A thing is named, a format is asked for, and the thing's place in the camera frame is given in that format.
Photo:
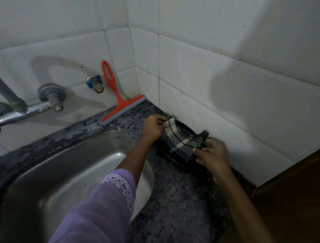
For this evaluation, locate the stainless steel sink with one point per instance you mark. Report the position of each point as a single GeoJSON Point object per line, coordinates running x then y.
{"type": "Point", "coordinates": [62, 175]}

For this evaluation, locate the purple embroidered sleeve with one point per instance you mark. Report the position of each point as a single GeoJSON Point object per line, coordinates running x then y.
{"type": "Point", "coordinates": [100, 212]}

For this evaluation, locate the small wall tap valve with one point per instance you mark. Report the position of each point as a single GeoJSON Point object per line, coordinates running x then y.
{"type": "Point", "coordinates": [95, 83]}

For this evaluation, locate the brown wooden cabinet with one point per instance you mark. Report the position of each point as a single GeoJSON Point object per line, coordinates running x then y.
{"type": "Point", "coordinates": [290, 205]}

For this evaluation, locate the person's left hand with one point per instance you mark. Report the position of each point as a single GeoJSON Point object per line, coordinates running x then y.
{"type": "Point", "coordinates": [151, 127]}

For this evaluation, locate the person's left forearm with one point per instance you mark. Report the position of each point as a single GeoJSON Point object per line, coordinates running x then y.
{"type": "Point", "coordinates": [135, 160]}

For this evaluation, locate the dark plaid cloth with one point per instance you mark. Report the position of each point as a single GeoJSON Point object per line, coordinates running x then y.
{"type": "Point", "coordinates": [178, 144]}

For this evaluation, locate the person's right forearm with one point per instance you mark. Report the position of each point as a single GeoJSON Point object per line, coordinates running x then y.
{"type": "Point", "coordinates": [243, 212]}

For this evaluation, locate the black round dish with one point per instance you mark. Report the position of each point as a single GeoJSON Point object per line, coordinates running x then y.
{"type": "Point", "coordinates": [183, 131]}

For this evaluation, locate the person's left fingers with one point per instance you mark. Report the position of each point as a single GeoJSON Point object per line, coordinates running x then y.
{"type": "Point", "coordinates": [160, 120]}

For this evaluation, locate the red squeegee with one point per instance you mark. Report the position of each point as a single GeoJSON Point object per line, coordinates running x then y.
{"type": "Point", "coordinates": [120, 102]}

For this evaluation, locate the metal sink faucet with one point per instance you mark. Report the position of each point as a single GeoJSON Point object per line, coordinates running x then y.
{"type": "Point", "coordinates": [22, 110]}

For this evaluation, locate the person's right hand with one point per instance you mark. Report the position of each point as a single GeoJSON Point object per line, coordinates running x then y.
{"type": "Point", "coordinates": [216, 159]}

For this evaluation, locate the person's right fingers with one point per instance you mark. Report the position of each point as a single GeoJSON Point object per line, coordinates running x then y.
{"type": "Point", "coordinates": [203, 154]}

